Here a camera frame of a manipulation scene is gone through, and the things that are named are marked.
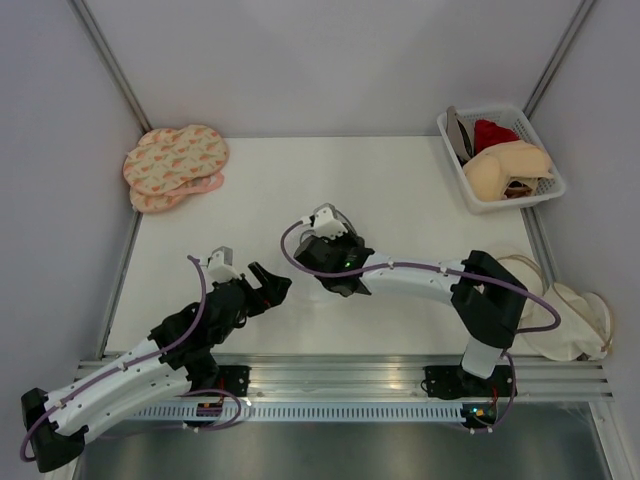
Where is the white plastic basket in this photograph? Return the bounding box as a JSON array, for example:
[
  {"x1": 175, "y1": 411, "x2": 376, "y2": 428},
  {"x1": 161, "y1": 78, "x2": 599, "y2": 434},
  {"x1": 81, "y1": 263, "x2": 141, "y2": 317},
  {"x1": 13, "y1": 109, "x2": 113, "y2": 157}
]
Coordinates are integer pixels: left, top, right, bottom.
[{"x1": 437, "y1": 106, "x2": 566, "y2": 215}]

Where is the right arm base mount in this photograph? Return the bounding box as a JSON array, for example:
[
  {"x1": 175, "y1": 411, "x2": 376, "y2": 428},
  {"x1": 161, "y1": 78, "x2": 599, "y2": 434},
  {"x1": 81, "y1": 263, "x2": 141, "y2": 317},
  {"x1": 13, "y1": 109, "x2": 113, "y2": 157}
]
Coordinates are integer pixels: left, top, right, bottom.
[{"x1": 421, "y1": 365, "x2": 515, "y2": 400}]

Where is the floral laundry bag top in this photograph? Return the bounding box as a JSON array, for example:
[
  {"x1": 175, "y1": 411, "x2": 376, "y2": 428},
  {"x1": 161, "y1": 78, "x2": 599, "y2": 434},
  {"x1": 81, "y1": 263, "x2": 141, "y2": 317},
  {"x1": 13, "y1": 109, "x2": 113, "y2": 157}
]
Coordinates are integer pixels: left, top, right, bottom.
[{"x1": 123, "y1": 125, "x2": 230, "y2": 196}]

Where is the floral laundry bag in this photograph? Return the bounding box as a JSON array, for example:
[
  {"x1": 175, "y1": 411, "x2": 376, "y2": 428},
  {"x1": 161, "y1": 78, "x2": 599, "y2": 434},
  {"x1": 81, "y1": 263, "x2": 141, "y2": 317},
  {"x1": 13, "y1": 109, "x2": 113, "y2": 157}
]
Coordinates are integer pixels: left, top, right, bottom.
[
  {"x1": 129, "y1": 172, "x2": 225, "y2": 214},
  {"x1": 123, "y1": 125, "x2": 230, "y2": 196}
]

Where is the aluminium frame post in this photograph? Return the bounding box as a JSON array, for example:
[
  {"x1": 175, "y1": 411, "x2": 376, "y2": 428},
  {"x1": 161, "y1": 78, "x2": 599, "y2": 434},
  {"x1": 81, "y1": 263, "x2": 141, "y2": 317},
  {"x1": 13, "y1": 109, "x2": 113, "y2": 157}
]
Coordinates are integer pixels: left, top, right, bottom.
[
  {"x1": 68, "y1": 0, "x2": 152, "y2": 133},
  {"x1": 523, "y1": 0, "x2": 599, "y2": 118}
]

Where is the beige grey bra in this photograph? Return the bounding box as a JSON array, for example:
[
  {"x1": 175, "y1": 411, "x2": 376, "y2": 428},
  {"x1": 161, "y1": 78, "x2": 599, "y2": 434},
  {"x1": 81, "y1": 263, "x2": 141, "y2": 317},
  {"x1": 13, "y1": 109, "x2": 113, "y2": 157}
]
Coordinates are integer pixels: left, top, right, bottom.
[{"x1": 446, "y1": 106, "x2": 474, "y2": 159}]

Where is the floral laundry bag bottom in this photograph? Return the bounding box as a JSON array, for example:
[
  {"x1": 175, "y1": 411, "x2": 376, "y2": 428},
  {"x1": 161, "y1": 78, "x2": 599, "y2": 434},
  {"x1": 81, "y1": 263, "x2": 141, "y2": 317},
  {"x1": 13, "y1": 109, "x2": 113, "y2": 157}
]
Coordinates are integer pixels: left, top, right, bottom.
[{"x1": 129, "y1": 172, "x2": 225, "y2": 214}]

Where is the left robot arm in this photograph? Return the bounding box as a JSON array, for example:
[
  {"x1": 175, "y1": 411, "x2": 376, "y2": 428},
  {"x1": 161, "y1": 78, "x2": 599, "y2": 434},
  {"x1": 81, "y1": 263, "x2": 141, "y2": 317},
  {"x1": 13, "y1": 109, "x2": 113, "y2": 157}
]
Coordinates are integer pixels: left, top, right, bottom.
[{"x1": 19, "y1": 262, "x2": 292, "y2": 473}]

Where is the white mesh laundry bag blue zipper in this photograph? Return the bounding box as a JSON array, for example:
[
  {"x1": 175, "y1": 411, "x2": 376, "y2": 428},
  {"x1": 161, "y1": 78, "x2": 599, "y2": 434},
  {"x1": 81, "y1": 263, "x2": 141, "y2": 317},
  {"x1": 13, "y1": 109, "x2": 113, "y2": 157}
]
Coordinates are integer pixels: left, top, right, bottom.
[{"x1": 305, "y1": 284, "x2": 344, "y2": 306}]

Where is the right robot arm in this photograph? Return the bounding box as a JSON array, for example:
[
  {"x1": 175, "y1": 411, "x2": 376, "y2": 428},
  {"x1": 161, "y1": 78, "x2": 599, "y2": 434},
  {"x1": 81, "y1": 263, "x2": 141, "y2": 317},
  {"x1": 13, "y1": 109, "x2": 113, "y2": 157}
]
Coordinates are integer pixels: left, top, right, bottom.
[{"x1": 293, "y1": 235, "x2": 528, "y2": 395}]

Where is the white slotted cable duct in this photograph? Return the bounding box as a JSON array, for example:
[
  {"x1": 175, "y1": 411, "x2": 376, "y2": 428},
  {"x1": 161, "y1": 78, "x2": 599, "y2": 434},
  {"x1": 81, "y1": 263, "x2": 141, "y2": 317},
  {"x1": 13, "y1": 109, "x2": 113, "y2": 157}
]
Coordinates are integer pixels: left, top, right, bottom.
[{"x1": 131, "y1": 400, "x2": 464, "y2": 423}]

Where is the aluminium mounting rail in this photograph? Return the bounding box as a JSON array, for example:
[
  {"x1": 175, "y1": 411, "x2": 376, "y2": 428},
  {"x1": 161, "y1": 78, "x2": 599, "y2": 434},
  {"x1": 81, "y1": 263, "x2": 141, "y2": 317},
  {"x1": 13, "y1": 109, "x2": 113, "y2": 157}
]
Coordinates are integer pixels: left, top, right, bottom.
[{"x1": 77, "y1": 353, "x2": 616, "y2": 401}]

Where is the cream laundry bag right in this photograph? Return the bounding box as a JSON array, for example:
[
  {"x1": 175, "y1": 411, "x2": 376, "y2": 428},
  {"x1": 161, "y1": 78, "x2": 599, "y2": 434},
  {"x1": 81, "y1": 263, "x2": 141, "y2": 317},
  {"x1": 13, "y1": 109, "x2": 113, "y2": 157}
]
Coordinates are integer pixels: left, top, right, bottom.
[{"x1": 518, "y1": 283, "x2": 613, "y2": 362}]

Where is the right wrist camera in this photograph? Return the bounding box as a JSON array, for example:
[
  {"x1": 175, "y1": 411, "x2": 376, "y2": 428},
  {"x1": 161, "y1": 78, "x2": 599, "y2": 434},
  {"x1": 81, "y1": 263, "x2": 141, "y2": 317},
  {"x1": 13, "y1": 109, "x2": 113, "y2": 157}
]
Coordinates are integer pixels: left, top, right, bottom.
[{"x1": 310, "y1": 203, "x2": 355, "y2": 240}]

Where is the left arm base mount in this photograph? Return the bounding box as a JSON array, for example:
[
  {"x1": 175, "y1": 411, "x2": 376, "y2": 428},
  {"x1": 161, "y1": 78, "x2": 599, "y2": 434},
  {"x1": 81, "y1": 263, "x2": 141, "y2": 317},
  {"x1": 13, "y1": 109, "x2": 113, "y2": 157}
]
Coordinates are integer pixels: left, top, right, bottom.
[{"x1": 190, "y1": 365, "x2": 251, "y2": 397}]

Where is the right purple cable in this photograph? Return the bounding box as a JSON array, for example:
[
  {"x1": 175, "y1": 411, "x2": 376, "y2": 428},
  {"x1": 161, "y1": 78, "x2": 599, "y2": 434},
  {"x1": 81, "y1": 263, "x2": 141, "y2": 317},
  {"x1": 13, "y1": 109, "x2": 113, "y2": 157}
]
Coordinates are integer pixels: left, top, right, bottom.
[{"x1": 279, "y1": 217, "x2": 561, "y2": 334}]

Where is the black bra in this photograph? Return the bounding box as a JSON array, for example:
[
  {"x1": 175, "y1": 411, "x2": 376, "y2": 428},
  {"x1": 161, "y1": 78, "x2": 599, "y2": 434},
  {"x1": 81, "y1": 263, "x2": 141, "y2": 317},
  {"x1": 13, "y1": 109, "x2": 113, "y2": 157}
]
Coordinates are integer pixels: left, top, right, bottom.
[{"x1": 456, "y1": 153, "x2": 471, "y2": 165}]

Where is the right aluminium frame post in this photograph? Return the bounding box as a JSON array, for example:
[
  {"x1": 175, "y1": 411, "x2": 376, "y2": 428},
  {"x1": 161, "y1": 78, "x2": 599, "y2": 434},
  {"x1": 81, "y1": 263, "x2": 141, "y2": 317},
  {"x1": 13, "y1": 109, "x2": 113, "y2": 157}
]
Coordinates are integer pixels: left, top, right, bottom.
[{"x1": 523, "y1": 0, "x2": 599, "y2": 118}]

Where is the red bra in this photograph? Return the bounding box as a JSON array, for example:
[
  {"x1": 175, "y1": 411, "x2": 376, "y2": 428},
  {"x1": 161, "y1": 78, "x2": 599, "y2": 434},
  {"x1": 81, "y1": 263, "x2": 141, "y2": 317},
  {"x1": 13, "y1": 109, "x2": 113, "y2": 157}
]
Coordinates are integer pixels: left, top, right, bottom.
[{"x1": 474, "y1": 119, "x2": 519, "y2": 153}]

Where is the left aluminium frame post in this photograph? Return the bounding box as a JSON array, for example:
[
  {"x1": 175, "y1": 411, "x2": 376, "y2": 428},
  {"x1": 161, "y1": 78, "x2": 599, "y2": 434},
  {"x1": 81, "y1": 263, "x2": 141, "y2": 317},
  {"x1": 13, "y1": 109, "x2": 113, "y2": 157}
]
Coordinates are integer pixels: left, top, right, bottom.
[{"x1": 68, "y1": 0, "x2": 152, "y2": 133}]

